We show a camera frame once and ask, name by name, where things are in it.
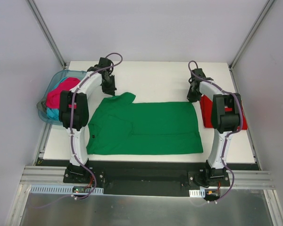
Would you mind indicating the grey t shirt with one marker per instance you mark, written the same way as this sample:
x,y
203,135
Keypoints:
x,y
41,105

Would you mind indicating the folded red t shirt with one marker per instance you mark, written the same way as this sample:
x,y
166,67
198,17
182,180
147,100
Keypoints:
x,y
206,110

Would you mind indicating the blue plastic bin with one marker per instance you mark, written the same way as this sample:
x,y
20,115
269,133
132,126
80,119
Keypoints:
x,y
55,79

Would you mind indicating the right white cable duct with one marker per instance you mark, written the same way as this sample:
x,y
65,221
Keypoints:
x,y
197,193

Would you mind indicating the right corner aluminium post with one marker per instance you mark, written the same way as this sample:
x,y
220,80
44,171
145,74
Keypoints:
x,y
251,33

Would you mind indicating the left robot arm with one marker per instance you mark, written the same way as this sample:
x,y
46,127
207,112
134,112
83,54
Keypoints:
x,y
74,115

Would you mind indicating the left white cable duct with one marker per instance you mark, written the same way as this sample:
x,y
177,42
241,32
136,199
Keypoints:
x,y
58,189

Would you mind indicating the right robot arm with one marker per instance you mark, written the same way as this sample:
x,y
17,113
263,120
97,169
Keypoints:
x,y
226,119

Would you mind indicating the teal t shirt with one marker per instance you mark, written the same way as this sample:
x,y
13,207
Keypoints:
x,y
52,113

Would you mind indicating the white cable duct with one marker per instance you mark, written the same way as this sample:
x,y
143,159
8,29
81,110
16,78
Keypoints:
x,y
197,193
58,189

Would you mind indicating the pink t shirt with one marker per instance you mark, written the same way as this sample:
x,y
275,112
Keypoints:
x,y
53,97

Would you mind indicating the left corner aluminium post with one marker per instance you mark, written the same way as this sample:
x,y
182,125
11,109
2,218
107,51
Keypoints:
x,y
46,32

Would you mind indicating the aluminium frame rail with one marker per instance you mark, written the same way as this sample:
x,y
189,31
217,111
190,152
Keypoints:
x,y
243,179

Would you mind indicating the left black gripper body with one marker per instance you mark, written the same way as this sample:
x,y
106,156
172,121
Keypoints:
x,y
109,85

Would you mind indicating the green t shirt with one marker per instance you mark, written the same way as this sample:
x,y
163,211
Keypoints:
x,y
121,127

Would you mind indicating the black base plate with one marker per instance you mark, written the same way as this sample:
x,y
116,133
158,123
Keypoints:
x,y
174,179

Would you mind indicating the corner aluminium post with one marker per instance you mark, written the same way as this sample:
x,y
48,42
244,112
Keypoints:
x,y
46,32
251,33

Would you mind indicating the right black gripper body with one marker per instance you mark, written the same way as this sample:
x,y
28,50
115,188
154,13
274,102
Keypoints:
x,y
192,93

